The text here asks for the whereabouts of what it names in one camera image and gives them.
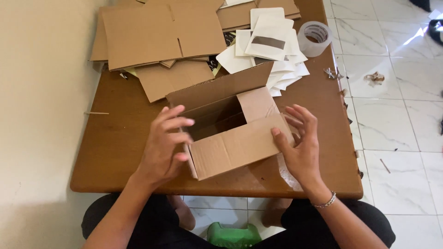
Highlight person's left hand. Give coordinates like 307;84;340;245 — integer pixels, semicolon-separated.
137;105;195;189

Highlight person's right hand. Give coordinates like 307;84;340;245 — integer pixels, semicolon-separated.
271;104;331;200

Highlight brown cardboard box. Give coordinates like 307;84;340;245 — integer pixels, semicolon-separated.
165;62;296;181

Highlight person's black shorts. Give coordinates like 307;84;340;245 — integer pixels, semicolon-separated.
81;193;396;249

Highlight green plastic stool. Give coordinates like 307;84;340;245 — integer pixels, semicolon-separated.
207;222;263;249

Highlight crumpled brown paper scrap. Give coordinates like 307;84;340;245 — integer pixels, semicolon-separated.
363;71;386;86

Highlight pile of white paper pouches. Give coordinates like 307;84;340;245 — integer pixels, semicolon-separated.
216;7;311;98

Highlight clear packing tape roll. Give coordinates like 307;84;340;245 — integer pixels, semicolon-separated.
296;21;333;58

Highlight pile of flat cardboard sheets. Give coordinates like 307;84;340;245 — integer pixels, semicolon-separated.
90;0;302;104

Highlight black sandal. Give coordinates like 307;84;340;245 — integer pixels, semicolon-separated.
428;19;443;46

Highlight black cloth item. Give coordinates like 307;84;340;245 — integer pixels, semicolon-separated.
409;0;432;13

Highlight silver bead bracelet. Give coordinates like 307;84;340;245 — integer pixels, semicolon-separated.
311;191;337;209

